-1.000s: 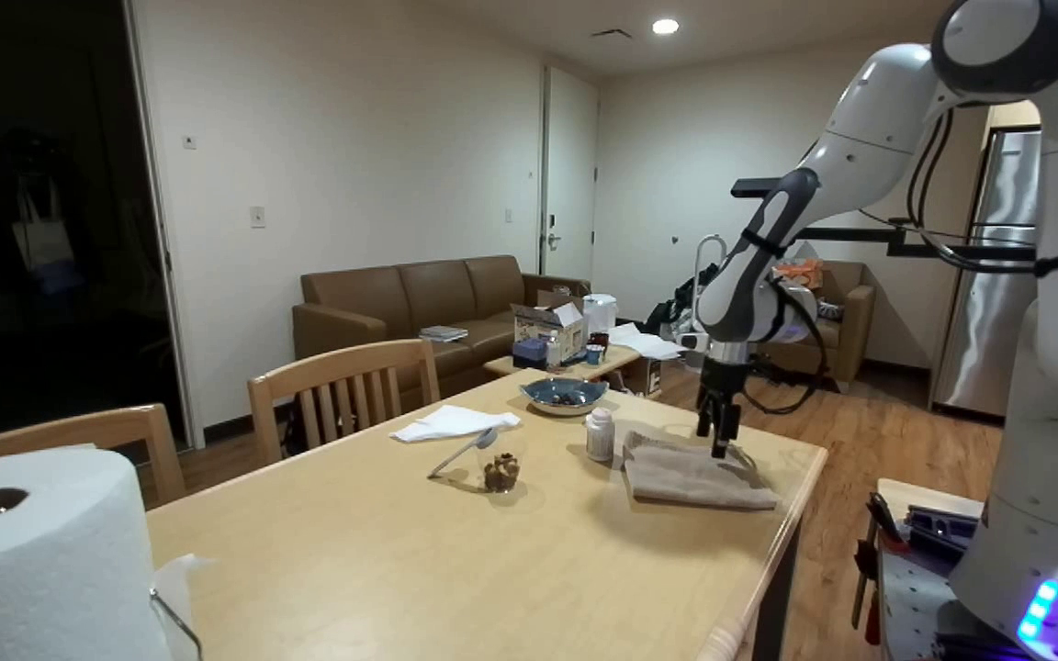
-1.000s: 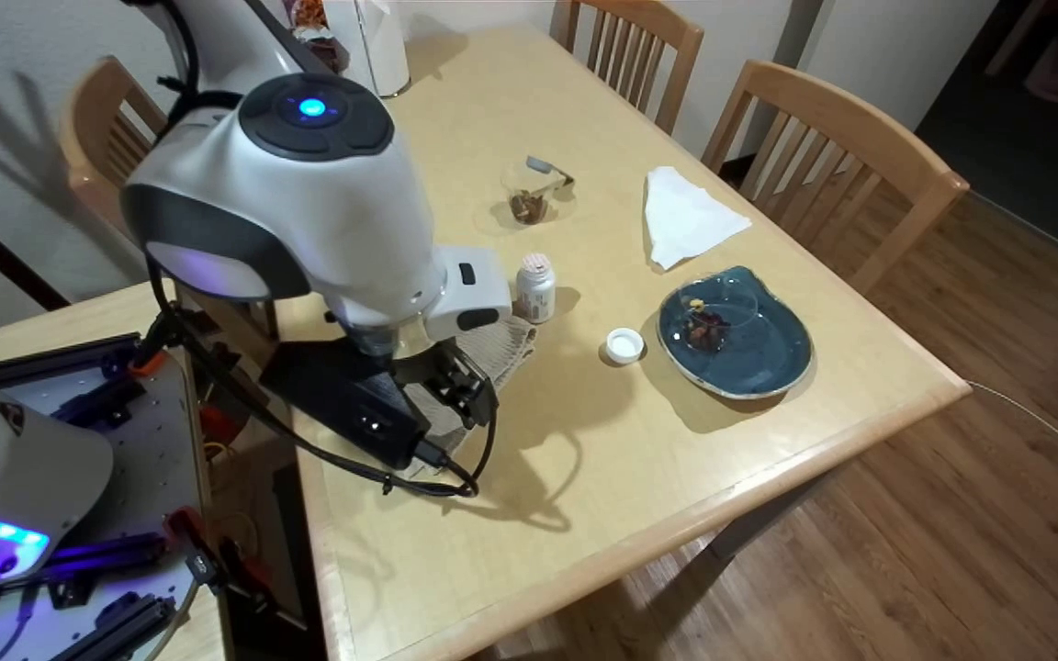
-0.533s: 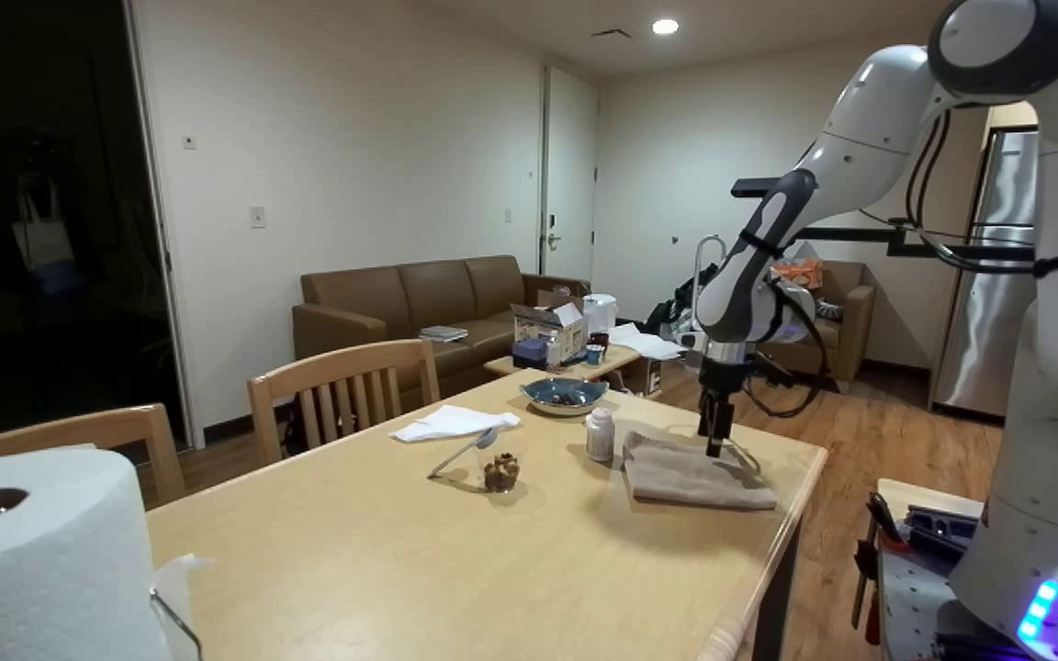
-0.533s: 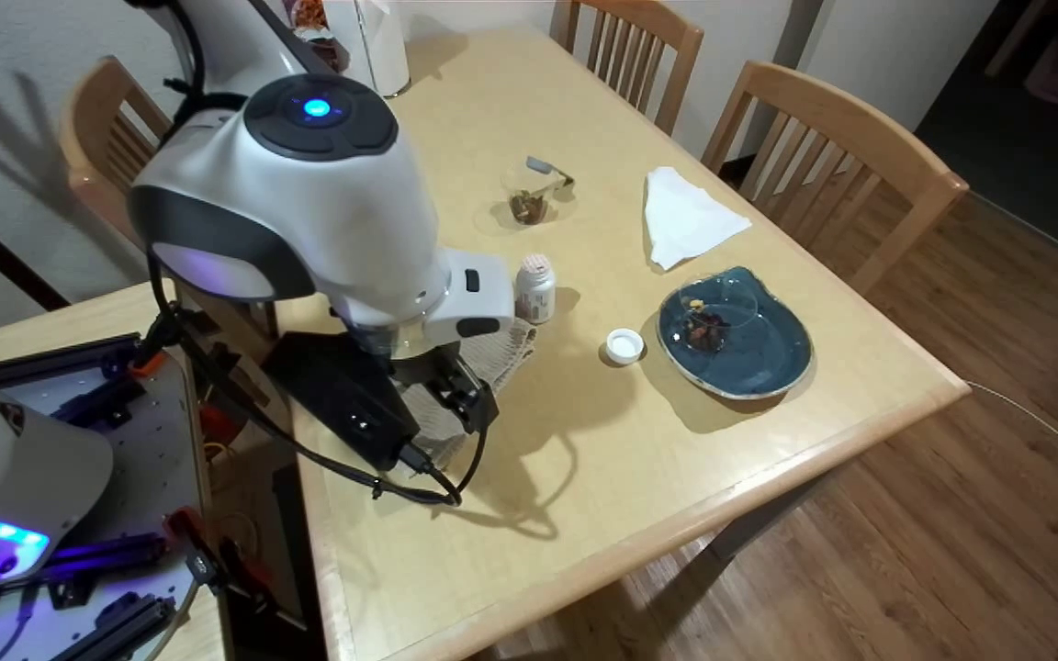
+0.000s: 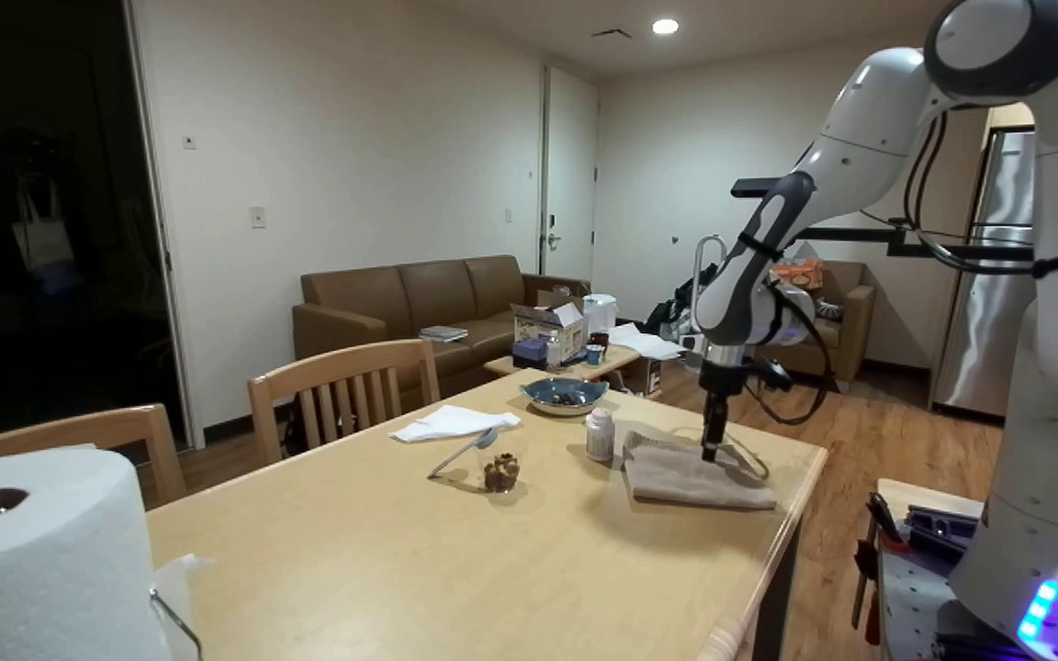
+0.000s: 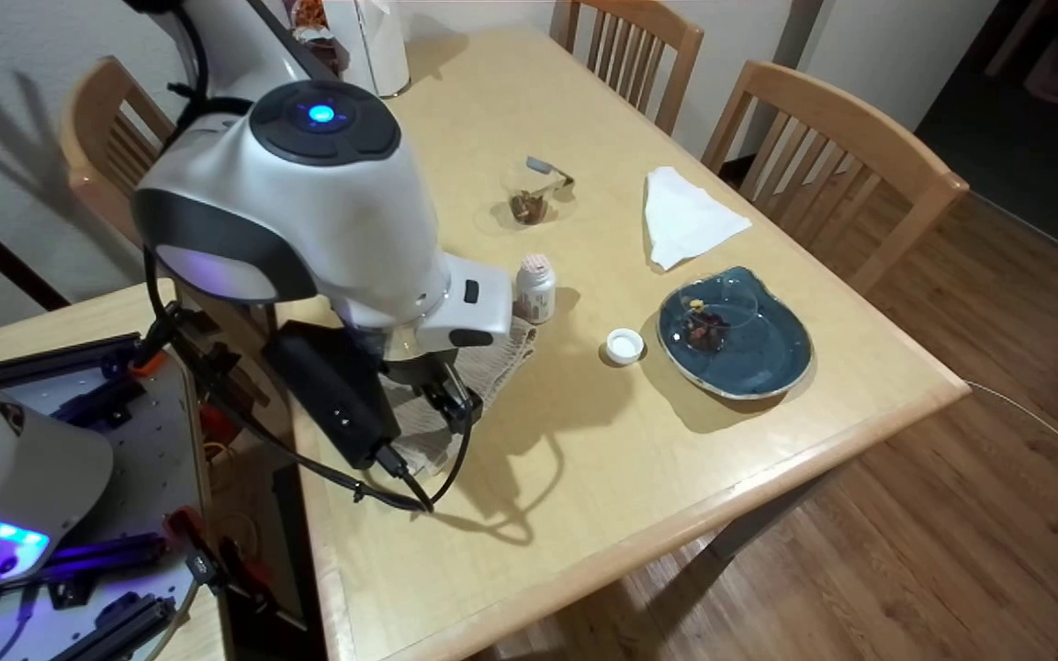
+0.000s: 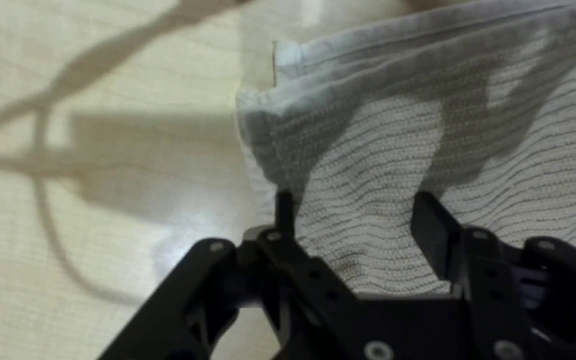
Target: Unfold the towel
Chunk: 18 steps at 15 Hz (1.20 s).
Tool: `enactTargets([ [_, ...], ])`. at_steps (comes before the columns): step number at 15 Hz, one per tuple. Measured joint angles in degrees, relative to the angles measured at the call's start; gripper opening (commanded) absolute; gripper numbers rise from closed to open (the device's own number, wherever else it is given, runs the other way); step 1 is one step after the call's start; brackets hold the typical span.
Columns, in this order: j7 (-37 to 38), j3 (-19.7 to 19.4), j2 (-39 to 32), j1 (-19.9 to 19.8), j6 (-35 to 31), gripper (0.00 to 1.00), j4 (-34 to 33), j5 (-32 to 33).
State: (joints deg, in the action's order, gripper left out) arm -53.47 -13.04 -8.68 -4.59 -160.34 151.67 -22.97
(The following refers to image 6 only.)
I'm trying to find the white mounting plate black brackets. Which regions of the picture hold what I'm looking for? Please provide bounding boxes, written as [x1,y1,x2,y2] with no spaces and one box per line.
[0,327,231,661]

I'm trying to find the white plastic bottle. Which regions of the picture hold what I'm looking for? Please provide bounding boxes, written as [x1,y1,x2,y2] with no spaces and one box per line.
[511,250,561,327]

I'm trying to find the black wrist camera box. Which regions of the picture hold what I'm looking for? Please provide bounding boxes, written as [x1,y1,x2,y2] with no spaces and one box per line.
[261,320,408,474]

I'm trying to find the white kitchen appliance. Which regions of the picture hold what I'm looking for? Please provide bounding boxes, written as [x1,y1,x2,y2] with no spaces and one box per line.
[324,0,414,103]

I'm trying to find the wooden chair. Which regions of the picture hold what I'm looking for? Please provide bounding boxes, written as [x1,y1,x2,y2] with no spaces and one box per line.
[549,0,706,139]
[698,56,973,297]
[59,53,182,250]

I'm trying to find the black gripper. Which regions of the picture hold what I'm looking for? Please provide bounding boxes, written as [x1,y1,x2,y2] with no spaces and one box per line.
[378,344,489,439]

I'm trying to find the white round bottle cap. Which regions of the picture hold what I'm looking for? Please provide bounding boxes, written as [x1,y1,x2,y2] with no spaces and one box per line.
[599,325,651,371]

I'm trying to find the black camera cable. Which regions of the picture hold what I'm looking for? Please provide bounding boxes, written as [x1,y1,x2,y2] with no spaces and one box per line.
[140,244,487,517]

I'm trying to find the white paper napkin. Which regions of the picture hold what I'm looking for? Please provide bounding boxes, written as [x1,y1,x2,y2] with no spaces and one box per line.
[641,162,758,275]

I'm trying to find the dark food scraps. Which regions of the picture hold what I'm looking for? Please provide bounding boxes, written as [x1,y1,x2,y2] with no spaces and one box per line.
[680,305,738,357]

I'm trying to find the small brown object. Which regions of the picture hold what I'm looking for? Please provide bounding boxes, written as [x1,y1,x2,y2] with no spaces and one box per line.
[509,185,555,229]

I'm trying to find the white floor cable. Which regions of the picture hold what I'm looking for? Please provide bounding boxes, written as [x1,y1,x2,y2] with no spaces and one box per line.
[964,379,1058,456]

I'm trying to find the blue ceramic plate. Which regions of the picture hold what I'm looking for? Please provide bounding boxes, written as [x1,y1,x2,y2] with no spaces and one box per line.
[653,266,815,406]

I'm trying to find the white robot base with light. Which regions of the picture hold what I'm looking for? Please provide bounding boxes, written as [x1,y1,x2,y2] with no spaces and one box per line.
[0,353,119,599]

